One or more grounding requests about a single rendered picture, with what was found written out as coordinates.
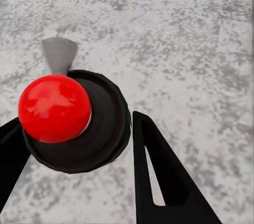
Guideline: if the insectifuge atomizer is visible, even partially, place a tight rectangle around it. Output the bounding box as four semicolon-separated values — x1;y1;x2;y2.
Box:
18;37;133;174

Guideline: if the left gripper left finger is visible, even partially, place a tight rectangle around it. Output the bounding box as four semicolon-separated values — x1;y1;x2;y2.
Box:
0;117;31;214

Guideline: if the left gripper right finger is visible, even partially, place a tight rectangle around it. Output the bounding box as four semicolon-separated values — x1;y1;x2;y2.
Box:
131;111;222;224

